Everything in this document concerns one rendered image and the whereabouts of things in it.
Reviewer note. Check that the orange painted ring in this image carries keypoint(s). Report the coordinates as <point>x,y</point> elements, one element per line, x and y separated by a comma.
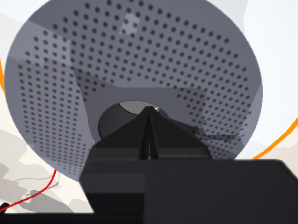
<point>294,125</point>

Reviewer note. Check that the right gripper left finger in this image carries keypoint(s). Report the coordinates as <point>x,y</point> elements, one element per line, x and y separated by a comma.
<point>126,142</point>

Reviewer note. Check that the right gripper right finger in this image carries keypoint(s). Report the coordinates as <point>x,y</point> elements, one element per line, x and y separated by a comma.
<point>171,142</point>

